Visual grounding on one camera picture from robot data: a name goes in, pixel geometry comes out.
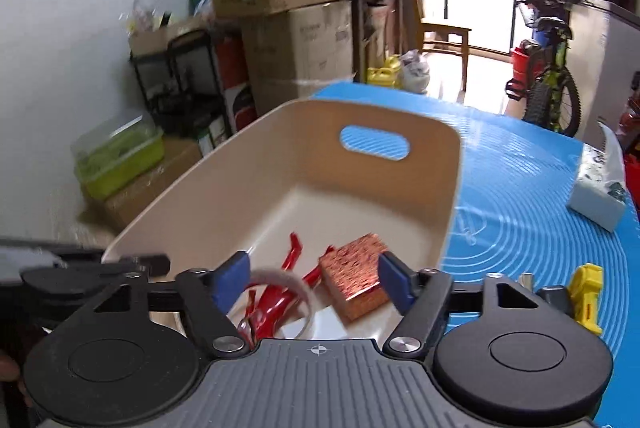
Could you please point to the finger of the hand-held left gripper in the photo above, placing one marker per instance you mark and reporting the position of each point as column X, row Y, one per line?
column 142, row 263

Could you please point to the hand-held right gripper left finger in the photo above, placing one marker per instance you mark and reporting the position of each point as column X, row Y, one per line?
column 230, row 280

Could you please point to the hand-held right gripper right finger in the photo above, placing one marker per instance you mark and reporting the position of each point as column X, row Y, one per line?
column 395, row 280

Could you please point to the red patterned small box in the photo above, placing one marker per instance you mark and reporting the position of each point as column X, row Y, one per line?
column 350, row 273

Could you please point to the red action figure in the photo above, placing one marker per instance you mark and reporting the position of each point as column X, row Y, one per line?
column 292, row 253

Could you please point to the beige plastic basket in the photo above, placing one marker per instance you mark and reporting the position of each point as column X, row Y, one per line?
column 350, row 183

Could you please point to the taped cardboard box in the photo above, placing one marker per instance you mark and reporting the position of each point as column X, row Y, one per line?
column 150, row 188

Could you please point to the green container with clear lid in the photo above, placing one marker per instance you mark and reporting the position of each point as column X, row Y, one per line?
column 117, row 157

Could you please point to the blue silicone mat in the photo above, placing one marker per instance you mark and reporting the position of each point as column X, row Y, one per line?
column 525, row 188

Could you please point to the black metal rack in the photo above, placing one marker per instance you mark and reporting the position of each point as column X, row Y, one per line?
column 190, row 87

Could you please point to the red carton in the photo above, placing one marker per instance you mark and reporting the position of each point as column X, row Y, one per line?
column 237, row 87

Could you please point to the yellow plastic toy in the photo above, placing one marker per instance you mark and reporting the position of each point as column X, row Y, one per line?
column 587, row 298

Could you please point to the yellow jug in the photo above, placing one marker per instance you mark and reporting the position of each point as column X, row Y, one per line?
column 384, row 75

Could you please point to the white plastic bag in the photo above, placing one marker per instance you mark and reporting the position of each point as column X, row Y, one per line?
column 416, row 72

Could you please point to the white tissue box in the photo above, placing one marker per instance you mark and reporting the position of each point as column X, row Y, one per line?
column 597, row 188

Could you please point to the small cardboard box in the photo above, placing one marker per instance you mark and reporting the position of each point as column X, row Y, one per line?
column 155, row 37

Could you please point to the large plain cardboard box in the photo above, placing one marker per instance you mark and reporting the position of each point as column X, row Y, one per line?
column 300, row 57

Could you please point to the wooden chair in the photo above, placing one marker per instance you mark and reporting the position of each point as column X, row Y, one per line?
column 445, row 32

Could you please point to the green and black bicycle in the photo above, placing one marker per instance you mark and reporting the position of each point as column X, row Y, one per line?
column 550, row 77

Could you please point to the cluttered small table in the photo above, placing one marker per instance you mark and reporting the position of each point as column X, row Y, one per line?
column 380, row 22

